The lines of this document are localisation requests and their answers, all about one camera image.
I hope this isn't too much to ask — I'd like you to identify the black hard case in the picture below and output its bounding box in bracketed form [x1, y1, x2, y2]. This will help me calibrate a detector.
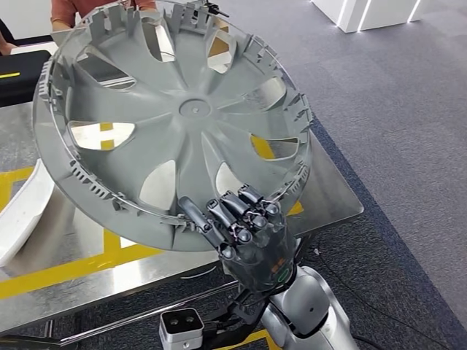
[0, 50, 52, 108]

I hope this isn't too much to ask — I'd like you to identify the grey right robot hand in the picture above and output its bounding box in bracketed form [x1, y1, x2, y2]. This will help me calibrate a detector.
[178, 183, 298, 293]

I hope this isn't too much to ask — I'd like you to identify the grey plastic wheel cover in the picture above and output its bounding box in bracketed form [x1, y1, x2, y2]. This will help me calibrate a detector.
[32, 1, 314, 253]

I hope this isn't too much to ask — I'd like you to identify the yellow workbench tape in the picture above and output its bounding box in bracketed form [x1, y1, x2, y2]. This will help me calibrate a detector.
[0, 41, 304, 300]

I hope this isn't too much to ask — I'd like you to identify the person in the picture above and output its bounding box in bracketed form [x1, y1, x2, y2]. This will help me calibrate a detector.
[0, 19, 17, 56]
[50, 0, 157, 32]

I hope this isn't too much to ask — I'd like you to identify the steel workbench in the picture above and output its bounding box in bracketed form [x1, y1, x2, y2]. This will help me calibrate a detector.
[0, 21, 364, 349]

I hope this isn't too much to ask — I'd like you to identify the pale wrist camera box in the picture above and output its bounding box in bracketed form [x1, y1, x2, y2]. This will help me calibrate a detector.
[159, 307, 205, 350]

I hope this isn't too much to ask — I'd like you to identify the yellow floor tape square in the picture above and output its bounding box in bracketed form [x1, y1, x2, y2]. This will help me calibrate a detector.
[215, 328, 281, 350]

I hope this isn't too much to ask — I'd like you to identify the white curved plastic part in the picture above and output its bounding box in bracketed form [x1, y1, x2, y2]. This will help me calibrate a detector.
[0, 158, 56, 268]

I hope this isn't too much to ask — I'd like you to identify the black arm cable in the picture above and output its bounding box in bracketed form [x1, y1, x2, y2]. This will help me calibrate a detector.
[352, 335, 376, 350]

